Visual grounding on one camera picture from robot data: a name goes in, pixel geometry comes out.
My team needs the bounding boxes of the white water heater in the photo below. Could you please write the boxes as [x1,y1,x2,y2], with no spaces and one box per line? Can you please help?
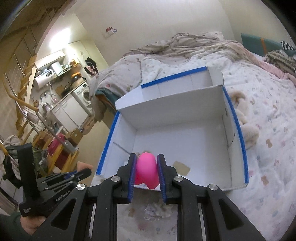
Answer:
[34,75,52,90]

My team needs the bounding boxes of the yellow wooden rack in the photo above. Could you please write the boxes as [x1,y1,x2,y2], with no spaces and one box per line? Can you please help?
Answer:
[35,132,80,174]

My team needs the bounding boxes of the white wall cabinet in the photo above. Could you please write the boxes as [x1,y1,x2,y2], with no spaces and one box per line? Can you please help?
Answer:
[35,50,65,69]

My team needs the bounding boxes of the red bag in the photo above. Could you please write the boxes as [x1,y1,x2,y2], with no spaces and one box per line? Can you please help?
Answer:
[47,133,66,163]

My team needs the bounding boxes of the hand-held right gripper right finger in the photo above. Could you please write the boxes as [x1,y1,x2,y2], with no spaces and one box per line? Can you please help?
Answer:
[157,153,266,241]

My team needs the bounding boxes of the wooden staircase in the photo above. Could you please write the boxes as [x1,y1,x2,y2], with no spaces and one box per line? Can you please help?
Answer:
[3,53,38,139]

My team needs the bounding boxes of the brown cardboard box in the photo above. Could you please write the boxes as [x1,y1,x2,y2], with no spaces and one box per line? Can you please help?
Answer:
[66,128,84,146]

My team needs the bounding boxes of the clear plastic packet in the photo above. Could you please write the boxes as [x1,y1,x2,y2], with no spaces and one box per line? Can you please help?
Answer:
[143,204,158,219]

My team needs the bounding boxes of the metal drying rack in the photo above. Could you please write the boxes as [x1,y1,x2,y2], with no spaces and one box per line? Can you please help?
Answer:
[14,102,79,153]

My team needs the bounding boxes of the person's left hand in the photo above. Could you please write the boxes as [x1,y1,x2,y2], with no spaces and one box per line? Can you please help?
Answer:
[20,215,48,235]

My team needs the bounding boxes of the blue and white cardboard box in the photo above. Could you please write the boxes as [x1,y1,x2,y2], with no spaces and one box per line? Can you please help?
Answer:
[96,66,249,192]

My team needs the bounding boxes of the beige plush toy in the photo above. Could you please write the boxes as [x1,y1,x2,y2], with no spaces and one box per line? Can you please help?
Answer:
[229,90,260,150]

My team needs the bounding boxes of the cream fuzzy plush toy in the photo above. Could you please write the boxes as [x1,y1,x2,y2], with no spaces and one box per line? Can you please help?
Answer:
[153,201,173,219]

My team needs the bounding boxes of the beige patterned duvet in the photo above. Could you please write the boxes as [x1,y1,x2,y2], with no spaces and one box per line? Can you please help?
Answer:
[89,31,243,100]

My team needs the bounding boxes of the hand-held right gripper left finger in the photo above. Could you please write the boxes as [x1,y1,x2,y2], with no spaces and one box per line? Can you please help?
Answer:
[30,153,137,241]

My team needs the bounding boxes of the white base cabinet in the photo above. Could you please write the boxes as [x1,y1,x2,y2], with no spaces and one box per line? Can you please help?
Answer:
[51,94,92,133]

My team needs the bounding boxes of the pink plush toy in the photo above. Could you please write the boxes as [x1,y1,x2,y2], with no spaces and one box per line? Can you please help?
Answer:
[135,152,160,189]

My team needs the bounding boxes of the teal pillow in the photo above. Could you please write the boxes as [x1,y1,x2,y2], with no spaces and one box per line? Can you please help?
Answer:
[240,32,296,57]

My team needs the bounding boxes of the pink blanket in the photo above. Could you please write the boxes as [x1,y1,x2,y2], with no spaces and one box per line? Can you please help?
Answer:
[222,40,296,81]

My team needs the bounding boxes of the dark hanging clothes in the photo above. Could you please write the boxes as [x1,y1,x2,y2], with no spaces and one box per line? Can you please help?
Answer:
[84,57,99,75]

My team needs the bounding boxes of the white washing machine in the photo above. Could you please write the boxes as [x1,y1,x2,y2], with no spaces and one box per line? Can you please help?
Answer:
[72,82,93,116]

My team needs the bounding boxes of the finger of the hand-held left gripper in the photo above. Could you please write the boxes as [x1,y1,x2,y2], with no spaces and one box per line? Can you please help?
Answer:
[45,179,79,193]
[43,168,92,184]

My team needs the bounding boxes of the knitted patterned blanket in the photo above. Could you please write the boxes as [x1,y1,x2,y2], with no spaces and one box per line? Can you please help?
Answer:
[265,50,296,77]

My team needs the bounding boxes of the person's left forearm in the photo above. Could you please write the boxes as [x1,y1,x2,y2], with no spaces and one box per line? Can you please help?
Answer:
[0,213,30,241]

